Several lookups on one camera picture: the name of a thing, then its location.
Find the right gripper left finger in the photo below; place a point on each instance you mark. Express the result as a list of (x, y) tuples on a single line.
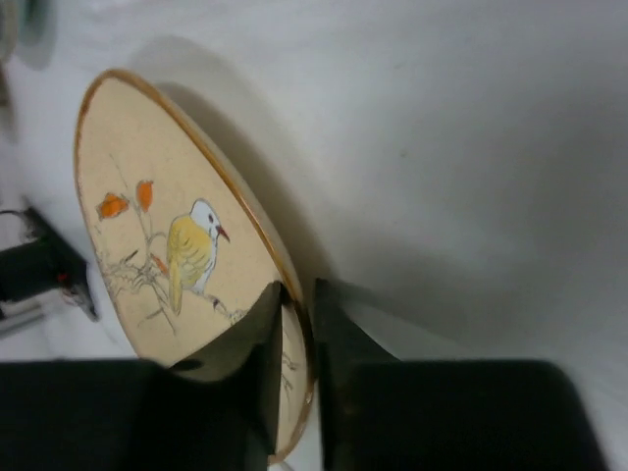
[(216, 410)]

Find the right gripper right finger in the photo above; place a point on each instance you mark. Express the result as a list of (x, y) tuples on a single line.
[(378, 412)]

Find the beige bird plate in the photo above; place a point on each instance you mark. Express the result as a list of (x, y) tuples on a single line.
[(182, 243)]

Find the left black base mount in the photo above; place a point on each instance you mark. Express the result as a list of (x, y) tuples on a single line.
[(45, 262)]

